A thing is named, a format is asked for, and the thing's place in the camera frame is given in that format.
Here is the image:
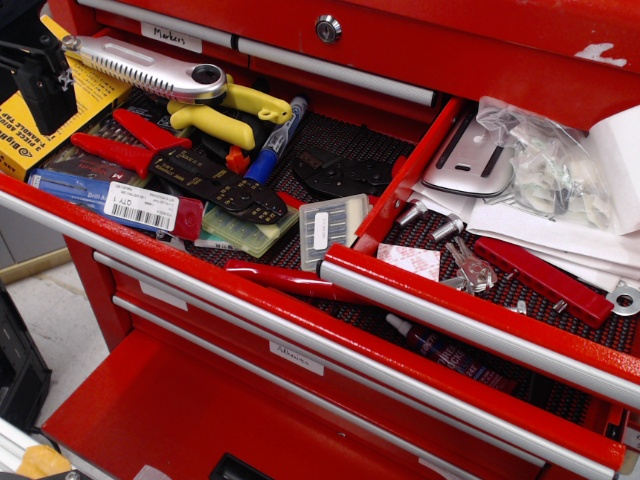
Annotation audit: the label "clear plastic parts bag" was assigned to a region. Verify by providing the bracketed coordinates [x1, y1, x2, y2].
[476, 96, 612, 230]

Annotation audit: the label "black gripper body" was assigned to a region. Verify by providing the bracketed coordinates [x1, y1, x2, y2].
[1, 0, 49, 102]

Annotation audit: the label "white desiccant packet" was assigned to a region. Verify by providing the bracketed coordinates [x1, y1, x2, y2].
[377, 243, 441, 281]

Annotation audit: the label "markers drawer label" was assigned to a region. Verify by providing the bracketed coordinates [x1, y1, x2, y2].
[140, 22, 202, 53]

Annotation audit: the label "red tool chest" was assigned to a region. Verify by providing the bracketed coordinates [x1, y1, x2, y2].
[0, 0, 640, 480]

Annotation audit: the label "large open red drawer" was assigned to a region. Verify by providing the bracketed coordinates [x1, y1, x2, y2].
[0, 27, 631, 480]

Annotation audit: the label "small open red drawer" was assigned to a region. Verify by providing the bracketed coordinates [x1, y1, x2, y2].
[318, 97, 639, 410]

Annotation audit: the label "silver chest lock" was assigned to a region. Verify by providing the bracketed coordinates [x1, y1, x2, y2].
[315, 14, 342, 44]

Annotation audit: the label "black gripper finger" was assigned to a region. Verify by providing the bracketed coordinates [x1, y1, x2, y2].
[11, 35, 77, 135]

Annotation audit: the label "red tool handle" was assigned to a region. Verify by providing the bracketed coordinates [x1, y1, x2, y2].
[224, 259, 367, 304]

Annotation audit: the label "silver bolt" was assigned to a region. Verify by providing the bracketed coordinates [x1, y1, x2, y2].
[395, 199, 429, 228]
[430, 214, 465, 242]

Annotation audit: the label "silver flat device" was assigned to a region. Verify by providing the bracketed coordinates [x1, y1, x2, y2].
[422, 110, 513, 198]

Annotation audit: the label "adhesives drawer label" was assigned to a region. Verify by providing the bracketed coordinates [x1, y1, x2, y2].
[269, 341, 324, 376]

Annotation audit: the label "white paper sheets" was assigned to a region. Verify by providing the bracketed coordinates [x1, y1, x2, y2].
[412, 181, 639, 292]

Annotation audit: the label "metal washer tab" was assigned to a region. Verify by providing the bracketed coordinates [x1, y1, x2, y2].
[606, 281, 640, 317]

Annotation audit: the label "silver box cutter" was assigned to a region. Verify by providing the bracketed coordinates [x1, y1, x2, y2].
[62, 35, 228, 104]

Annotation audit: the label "blue drill bit package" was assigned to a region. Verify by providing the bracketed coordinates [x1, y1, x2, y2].
[28, 169, 204, 240]

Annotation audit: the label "black equipment case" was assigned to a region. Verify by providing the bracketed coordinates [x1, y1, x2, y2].
[1, 283, 52, 431]

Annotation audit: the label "green plastic bit case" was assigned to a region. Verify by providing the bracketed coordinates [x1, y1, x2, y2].
[194, 205, 299, 258]

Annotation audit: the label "threadlocker bottle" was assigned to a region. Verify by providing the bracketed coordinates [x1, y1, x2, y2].
[386, 313, 516, 393]

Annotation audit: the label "blue marker pen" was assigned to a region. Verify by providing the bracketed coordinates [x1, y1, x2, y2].
[244, 95, 308, 184]

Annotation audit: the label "clear drill bit case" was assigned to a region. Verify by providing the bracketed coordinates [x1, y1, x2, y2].
[299, 194, 370, 272]

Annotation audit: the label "white paper roll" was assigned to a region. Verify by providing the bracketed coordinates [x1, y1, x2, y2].
[588, 106, 639, 235]

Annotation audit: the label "bunch of silver keys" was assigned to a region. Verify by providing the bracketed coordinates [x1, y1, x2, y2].
[441, 237, 498, 295]

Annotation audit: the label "red hex key holder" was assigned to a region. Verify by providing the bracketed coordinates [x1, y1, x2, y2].
[474, 237, 614, 328]

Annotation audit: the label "yellow tap handle box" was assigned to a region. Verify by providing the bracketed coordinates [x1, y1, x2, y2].
[1, 7, 131, 180]

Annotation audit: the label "yellow handled pliers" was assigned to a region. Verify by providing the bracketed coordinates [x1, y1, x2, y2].
[167, 75, 293, 150]

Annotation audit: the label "black crimping tool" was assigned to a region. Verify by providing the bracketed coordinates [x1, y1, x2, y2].
[291, 149, 394, 198]

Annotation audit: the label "red handled wire stripper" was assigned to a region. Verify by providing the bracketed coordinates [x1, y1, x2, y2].
[70, 109, 288, 225]

